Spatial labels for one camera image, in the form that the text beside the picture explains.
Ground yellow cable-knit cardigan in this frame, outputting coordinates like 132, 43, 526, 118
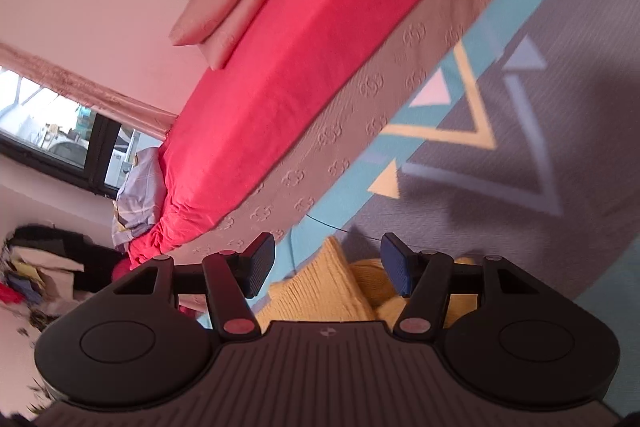
254, 236, 476, 324

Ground grey patterned mattress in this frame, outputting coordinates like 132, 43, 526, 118
177, 0, 547, 319

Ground bed with red sheet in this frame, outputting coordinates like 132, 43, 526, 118
127, 0, 532, 272

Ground pink curtain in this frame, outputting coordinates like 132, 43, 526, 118
0, 42, 179, 144

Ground grey-blue crumpled cloth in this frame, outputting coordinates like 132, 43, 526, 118
111, 146, 167, 249

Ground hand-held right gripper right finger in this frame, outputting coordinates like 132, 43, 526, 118
381, 232, 551, 340

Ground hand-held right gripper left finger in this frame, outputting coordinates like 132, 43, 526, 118
100, 232, 277, 342

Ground window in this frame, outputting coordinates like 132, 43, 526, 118
0, 64, 173, 198

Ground blue grey printed bedsheet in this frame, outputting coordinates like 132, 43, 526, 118
196, 0, 640, 418

